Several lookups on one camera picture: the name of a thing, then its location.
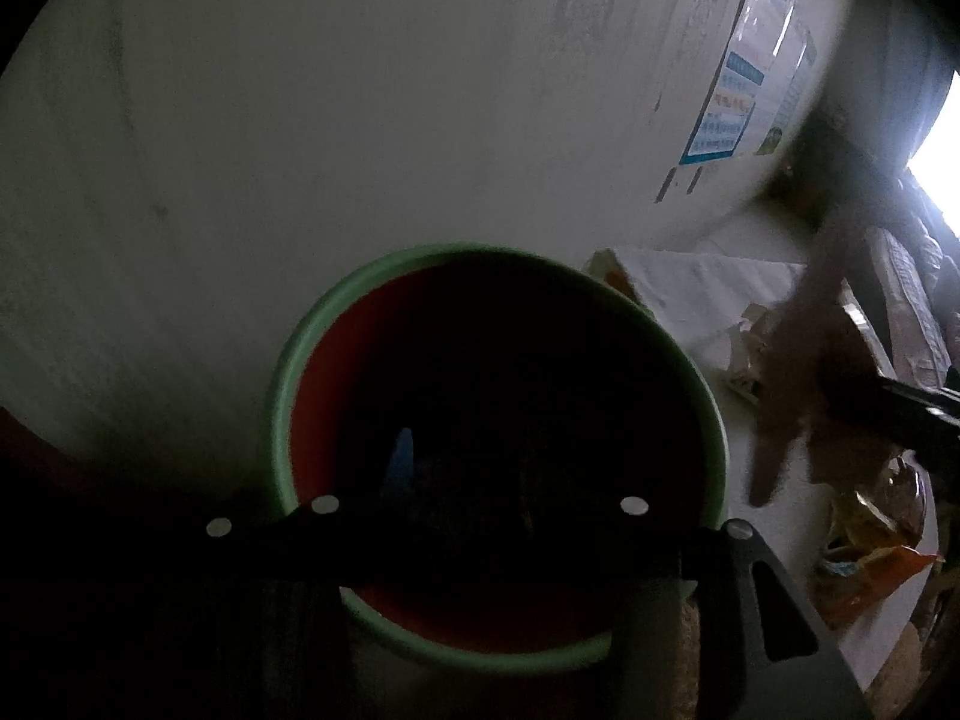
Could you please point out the yellow snack wrapper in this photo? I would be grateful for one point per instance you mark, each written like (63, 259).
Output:
(877, 510)

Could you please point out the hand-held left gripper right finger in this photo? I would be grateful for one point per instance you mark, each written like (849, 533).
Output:
(652, 540)

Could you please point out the green bowl red inside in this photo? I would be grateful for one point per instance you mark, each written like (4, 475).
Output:
(330, 360)

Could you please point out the green chart wall poster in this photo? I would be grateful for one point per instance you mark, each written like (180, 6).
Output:
(771, 142)

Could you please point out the bed with plaid sheet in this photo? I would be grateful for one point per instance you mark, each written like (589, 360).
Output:
(907, 300)

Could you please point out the grey curtain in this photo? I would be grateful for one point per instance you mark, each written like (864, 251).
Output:
(900, 75)

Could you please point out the bright window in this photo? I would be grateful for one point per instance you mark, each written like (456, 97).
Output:
(937, 172)

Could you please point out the white chart wall poster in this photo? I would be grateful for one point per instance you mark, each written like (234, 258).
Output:
(795, 75)

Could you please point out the another person's forearm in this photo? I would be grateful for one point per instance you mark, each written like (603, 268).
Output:
(836, 262)

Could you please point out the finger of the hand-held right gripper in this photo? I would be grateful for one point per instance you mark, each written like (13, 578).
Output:
(919, 420)

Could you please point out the orange snack wrapper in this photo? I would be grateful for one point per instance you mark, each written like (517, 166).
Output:
(870, 585)

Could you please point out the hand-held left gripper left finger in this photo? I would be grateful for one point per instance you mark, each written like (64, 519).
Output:
(401, 465)

